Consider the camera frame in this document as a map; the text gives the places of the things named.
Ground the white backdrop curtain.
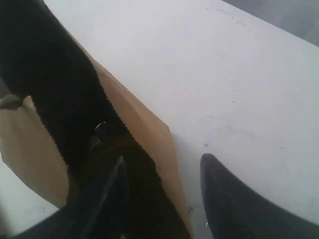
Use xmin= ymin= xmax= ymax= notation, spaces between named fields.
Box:
xmin=226 ymin=0 xmax=319 ymax=46

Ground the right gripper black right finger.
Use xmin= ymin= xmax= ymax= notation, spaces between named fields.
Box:
xmin=200 ymin=153 xmax=319 ymax=239

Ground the brown paper shopping bag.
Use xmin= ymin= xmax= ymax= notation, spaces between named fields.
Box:
xmin=0 ymin=0 xmax=195 ymax=239

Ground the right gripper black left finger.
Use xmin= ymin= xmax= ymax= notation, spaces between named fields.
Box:
xmin=15 ymin=157 xmax=128 ymax=239

